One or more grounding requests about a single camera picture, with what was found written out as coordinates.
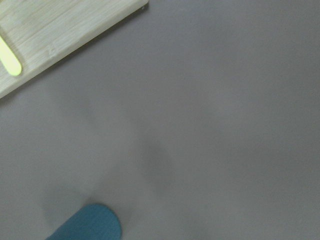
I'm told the blue cup green inside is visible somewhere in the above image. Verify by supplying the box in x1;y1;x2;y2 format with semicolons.
47;203;122;240

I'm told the bamboo cutting board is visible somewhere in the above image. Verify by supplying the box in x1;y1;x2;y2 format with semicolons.
0;0;148;97

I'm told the yellow plastic knife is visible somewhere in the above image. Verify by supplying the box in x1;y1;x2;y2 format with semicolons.
0;36;22;77

